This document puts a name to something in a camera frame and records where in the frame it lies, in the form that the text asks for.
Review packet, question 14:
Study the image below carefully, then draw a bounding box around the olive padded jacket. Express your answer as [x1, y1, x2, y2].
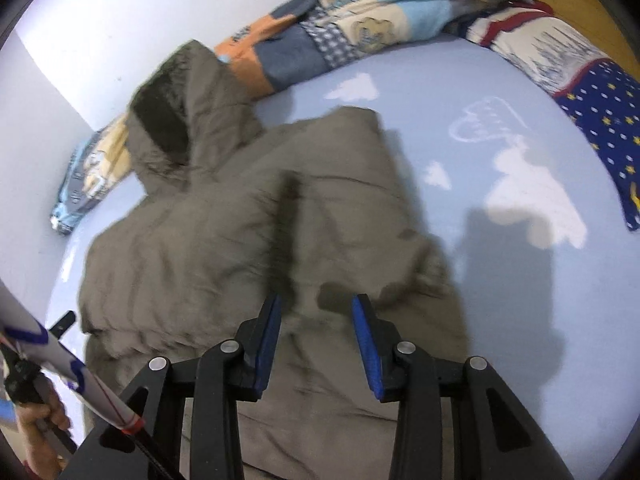
[77, 39, 471, 480]

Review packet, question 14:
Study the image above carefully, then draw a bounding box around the patchwork cartoon quilt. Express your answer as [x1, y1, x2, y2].
[49, 0, 553, 237]

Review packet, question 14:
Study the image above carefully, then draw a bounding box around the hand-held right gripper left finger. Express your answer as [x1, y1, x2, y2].
[60, 294, 284, 480]

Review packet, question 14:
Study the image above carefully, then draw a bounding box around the light blue cloud bed sheet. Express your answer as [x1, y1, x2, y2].
[44, 40, 637, 480]

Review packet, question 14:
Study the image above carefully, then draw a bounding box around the navy star print pillow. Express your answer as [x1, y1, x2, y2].
[447, 2, 640, 232]

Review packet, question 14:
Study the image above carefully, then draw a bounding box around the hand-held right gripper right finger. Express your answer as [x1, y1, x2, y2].
[351, 293, 576, 480]

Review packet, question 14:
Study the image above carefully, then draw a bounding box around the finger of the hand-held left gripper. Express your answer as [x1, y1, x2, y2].
[47, 310, 78, 341]

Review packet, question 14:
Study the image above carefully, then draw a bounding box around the person's left hand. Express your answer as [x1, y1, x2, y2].
[15, 377, 74, 477]

